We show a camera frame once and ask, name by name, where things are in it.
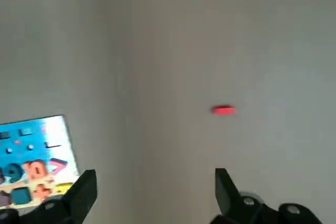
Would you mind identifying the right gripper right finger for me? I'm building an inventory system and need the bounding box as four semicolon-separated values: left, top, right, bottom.
209;167;326;224

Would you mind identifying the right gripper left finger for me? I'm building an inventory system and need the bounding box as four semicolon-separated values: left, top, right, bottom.
0;169;98;224

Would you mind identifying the orange number ten piece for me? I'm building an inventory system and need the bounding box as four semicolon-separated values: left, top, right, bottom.
25;159;49;180

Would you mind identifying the colourful wooden toy board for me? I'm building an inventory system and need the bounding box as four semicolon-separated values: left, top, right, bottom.
0;115;81;209

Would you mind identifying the red rectangular block piece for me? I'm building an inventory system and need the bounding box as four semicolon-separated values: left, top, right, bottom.
211;105;237;116

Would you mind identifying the yellow equals piece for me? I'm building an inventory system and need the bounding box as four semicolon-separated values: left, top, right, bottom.
54;183;74;196

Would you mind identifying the orange plus piece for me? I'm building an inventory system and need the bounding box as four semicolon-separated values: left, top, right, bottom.
33;182;55;201

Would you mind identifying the pink greater-than sign piece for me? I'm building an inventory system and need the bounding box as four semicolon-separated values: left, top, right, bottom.
49;157;69;175

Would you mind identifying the teal square piece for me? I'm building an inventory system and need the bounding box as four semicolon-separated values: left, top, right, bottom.
10;186;32;204

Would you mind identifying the teal number nine piece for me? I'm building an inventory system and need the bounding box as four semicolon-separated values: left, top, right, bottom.
4;165;22;183

